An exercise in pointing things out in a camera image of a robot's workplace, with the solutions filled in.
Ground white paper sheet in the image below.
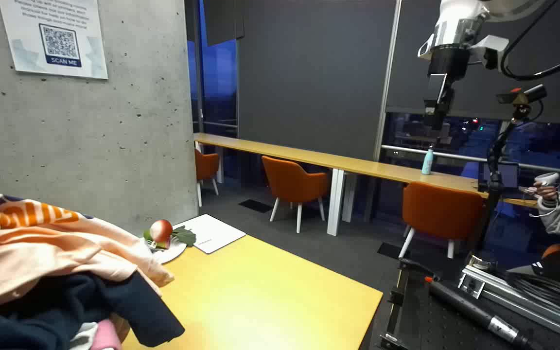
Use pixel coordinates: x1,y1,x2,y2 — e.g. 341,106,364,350
173,211,247,256

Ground black camera on tripod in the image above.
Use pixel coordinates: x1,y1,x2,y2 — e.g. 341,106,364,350
479,81,549,256

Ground red toy apple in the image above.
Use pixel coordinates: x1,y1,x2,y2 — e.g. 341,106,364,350
148,217,175,250

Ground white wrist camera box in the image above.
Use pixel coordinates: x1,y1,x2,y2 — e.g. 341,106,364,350
471,35,512,68

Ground silver aluminium rail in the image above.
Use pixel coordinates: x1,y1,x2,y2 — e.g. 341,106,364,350
457,252,560,340

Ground white plate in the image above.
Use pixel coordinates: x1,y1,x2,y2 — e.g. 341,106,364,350
142,235,189,266

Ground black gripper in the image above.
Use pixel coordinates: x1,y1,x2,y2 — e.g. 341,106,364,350
424,44,471,130

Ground pink shirt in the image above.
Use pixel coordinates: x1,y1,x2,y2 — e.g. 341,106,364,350
90,316,125,350

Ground white wall poster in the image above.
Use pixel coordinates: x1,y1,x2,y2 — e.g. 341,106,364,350
0,0,111,81

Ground dark floor vent grille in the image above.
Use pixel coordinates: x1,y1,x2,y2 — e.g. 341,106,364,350
238,198,273,213

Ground long wooden counter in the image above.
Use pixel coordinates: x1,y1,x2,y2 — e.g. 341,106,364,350
193,132,541,210

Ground peach shirt with orange print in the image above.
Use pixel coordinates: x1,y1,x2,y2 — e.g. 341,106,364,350
0,198,175,311

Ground teal water bottle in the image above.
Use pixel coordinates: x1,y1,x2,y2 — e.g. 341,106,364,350
420,143,438,176

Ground green toy leaf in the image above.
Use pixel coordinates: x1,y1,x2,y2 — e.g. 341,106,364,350
172,225,199,248

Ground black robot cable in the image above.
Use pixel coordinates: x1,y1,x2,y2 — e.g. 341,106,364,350
500,0,560,83

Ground black metal pole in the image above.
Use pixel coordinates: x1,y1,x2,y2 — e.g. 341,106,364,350
422,274,537,350

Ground navy blue garment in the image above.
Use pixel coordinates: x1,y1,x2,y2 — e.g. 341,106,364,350
0,270,187,350

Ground orange chair with white legs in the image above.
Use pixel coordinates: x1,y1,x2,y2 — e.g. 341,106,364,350
397,182,490,260
261,153,331,235
195,149,222,208

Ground black table clamp frame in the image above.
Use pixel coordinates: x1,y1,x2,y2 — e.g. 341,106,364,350
380,256,426,350

